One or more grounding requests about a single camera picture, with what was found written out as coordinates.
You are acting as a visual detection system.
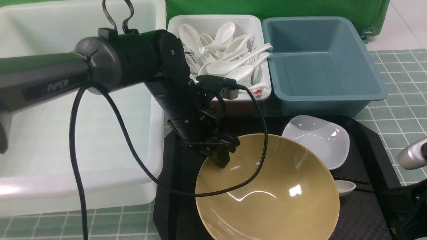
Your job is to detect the green checkered tablecloth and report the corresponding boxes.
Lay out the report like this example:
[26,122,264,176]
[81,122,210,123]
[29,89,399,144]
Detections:
[1,49,427,240]

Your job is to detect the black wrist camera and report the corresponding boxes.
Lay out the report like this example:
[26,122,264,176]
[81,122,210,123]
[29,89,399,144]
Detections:
[195,74,245,100]

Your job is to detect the large translucent white tub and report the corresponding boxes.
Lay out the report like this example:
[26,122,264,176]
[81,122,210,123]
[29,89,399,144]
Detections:
[0,0,164,217]

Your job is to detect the white spoon bin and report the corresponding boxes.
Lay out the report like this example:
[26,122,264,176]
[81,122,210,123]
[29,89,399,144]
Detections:
[167,15,272,106]

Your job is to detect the white spoon long middle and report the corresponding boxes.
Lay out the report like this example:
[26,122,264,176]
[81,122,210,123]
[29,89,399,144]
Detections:
[205,43,273,76]

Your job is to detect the white spoon blue logo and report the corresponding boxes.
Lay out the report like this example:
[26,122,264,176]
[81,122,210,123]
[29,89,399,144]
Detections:
[183,46,201,75]

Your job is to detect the yellow noodle bowl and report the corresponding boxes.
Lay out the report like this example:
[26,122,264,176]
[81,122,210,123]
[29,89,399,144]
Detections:
[195,135,340,240]

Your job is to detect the green backdrop cloth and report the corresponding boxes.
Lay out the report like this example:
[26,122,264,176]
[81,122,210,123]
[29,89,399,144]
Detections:
[0,0,390,44]

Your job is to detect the black serving tray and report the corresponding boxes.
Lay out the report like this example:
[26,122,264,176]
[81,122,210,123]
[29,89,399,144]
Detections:
[153,116,401,240]

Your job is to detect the white soup spoon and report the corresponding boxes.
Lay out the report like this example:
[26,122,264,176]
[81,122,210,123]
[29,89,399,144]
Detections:
[334,180,356,197]

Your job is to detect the metal clamp on backdrop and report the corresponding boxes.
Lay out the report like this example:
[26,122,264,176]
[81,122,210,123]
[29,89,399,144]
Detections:
[360,27,377,41]

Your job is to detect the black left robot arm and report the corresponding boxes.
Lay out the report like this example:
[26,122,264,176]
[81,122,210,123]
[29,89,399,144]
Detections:
[0,28,240,168]

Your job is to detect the white spoon front large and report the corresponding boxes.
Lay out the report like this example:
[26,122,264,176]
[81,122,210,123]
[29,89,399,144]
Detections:
[225,53,272,82]

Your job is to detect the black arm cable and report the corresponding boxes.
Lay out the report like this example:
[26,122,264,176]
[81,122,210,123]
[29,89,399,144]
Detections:
[69,0,268,240]

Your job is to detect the white spoon top right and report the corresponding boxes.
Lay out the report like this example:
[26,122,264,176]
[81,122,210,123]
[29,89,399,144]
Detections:
[199,22,236,54]

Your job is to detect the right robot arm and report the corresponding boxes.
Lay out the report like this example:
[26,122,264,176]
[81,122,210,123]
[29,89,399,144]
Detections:
[379,138,427,240]

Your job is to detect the teal plastic bin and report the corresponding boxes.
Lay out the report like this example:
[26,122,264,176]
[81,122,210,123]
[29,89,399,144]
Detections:
[261,17,388,117]

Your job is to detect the white spoon top left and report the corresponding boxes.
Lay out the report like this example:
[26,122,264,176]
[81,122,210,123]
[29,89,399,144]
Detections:
[178,24,202,54]

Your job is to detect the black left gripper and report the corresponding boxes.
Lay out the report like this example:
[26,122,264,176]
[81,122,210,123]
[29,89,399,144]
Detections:
[145,75,240,169]

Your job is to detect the small white square dish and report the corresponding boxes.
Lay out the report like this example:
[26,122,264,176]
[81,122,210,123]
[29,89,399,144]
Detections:
[282,115,350,170]

